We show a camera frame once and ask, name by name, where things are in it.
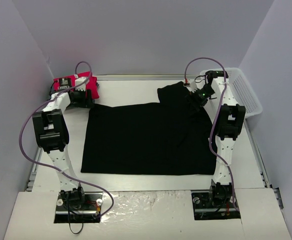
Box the black t shirt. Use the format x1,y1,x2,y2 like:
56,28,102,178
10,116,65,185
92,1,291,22
80,82,217,176

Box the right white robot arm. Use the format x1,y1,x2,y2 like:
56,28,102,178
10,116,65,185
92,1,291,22
186,70,246,207

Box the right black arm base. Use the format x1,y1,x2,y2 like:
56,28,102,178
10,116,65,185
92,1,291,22
191,190,241,221

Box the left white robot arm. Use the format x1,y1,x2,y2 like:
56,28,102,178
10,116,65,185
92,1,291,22
32,77,90,210

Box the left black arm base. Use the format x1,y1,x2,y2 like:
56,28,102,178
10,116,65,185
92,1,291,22
54,192,103,224

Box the folded red t shirt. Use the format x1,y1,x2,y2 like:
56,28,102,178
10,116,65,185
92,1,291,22
53,71,99,100

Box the white plastic basket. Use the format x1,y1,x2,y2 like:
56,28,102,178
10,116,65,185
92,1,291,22
199,66,263,118

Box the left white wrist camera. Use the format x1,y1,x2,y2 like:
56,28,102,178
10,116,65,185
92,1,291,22
74,76,90,92

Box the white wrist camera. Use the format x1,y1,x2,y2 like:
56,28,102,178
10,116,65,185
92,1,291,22
74,76,90,92
183,78,198,92

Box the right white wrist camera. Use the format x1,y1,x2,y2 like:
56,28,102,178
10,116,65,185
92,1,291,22
183,78,198,92

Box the aluminium table rail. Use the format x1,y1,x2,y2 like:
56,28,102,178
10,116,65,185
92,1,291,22
95,73,202,81

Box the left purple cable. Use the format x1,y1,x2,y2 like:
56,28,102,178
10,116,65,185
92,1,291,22
18,61,115,217

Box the purple cable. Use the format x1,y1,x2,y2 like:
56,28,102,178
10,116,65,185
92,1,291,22
183,57,239,211
18,61,115,217

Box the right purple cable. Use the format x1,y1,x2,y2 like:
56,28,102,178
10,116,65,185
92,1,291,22
183,57,239,211

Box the black loop cable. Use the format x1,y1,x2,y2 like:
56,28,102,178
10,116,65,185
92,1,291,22
68,214,85,235

